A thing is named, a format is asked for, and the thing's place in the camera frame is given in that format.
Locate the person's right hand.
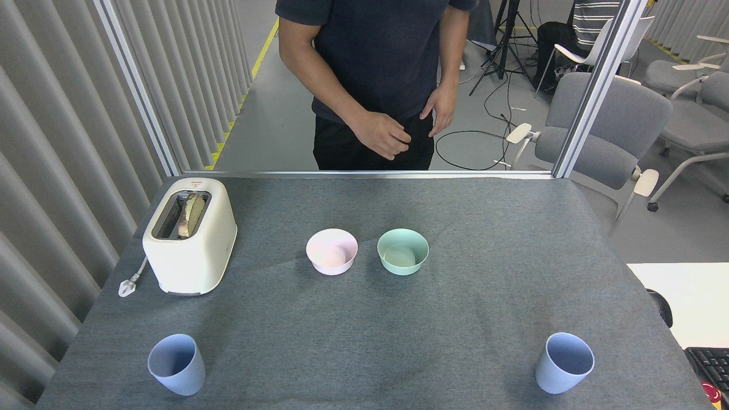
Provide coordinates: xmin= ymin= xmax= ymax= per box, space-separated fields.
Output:
xmin=349 ymin=110 xmax=412 ymax=161

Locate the pink bowl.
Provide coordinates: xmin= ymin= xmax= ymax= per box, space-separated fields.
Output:
xmin=305 ymin=228 xmax=359 ymax=276

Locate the white desk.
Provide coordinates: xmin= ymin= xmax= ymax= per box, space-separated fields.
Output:
xmin=626 ymin=262 xmax=729 ymax=349

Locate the black computer mouse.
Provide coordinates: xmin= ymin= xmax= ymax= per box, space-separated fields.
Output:
xmin=646 ymin=289 xmax=674 ymax=328

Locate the white plastic chair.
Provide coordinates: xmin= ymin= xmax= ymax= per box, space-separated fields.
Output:
xmin=534 ymin=16 xmax=656 ymax=97

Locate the grey office chair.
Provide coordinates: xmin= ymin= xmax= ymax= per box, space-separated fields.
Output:
xmin=506 ymin=72 xmax=674 ymax=228

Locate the green bowl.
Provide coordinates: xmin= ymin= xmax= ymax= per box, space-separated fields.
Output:
xmin=376 ymin=228 xmax=429 ymax=276

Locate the silver frame post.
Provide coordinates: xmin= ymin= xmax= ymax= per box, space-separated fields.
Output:
xmin=93 ymin=0 xmax=183 ymax=177
xmin=551 ymin=0 xmax=650 ymax=179

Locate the person's left hand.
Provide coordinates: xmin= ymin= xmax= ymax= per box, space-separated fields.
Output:
xmin=420 ymin=84 xmax=458 ymax=138

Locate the blue cup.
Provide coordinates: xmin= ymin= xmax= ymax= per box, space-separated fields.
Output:
xmin=535 ymin=333 xmax=595 ymax=395
xmin=147 ymin=334 xmax=206 ymax=396

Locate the white toaster plug cable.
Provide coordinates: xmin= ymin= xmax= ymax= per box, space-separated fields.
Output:
xmin=118 ymin=256 xmax=149 ymax=298

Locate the black keyboard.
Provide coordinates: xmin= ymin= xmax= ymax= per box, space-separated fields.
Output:
xmin=685 ymin=347 xmax=729 ymax=395

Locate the seated person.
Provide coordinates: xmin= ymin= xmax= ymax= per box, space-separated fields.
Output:
xmin=535 ymin=0 xmax=622 ymax=93

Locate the silver frame rail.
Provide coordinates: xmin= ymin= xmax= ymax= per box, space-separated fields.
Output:
xmin=181 ymin=170 xmax=554 ymax=181

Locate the black tripod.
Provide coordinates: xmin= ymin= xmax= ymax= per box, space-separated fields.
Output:
xmin=469 ymin=0 xmax=539 ymax=96

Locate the standing person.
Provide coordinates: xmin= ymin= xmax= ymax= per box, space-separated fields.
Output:
xmin=275 ymin=0 xmax=479 ymax=171

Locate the black floor cable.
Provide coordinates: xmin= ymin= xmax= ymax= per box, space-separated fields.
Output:
xmin=435 ymin=68 xmax=520 ymax=171

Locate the cream white toaster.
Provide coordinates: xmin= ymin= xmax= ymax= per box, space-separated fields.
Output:
xmin=142 ymin=177 xmax=238 ymax=297

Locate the toasted bread slice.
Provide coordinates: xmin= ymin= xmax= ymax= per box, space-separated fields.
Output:
xmin=177 ymin=192 xmax=206 ymax=239

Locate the table with dark cloth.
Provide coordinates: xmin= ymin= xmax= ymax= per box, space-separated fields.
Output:
xmin=467 ymin=0 xmax=498 ymax=52

